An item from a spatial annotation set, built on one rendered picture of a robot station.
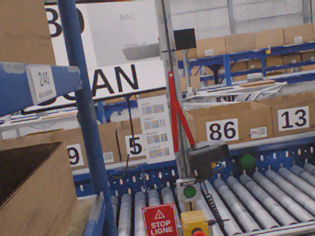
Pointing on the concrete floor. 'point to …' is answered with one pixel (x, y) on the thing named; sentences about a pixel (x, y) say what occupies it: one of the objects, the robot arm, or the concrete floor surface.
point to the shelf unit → (92, 213)
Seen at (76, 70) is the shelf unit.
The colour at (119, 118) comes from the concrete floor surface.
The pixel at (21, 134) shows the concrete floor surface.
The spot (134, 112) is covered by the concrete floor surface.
